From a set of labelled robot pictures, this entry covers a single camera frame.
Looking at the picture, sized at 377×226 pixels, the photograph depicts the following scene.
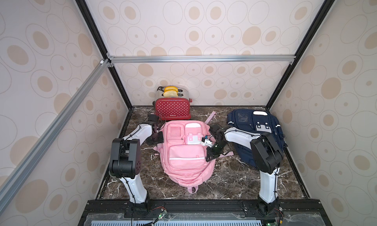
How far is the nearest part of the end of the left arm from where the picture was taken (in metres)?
0.74

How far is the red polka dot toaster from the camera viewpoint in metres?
1.02

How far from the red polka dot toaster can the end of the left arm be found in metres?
0.17
